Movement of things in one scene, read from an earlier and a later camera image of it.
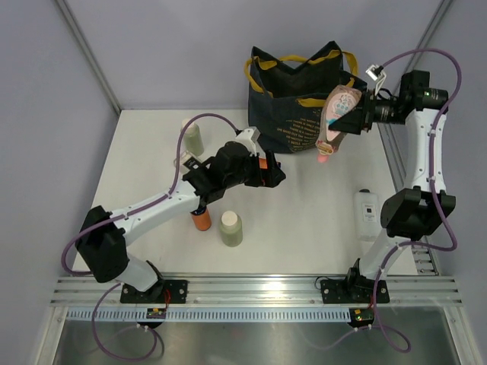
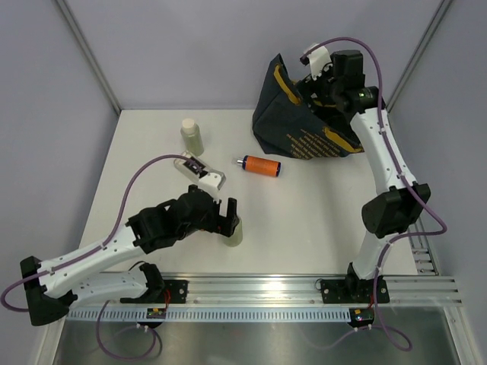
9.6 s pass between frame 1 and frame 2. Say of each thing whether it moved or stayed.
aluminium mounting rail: stayed
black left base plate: stayed
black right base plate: stayed
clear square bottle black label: stayed
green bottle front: stayed
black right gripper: moved
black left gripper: moved
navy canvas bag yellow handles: moved
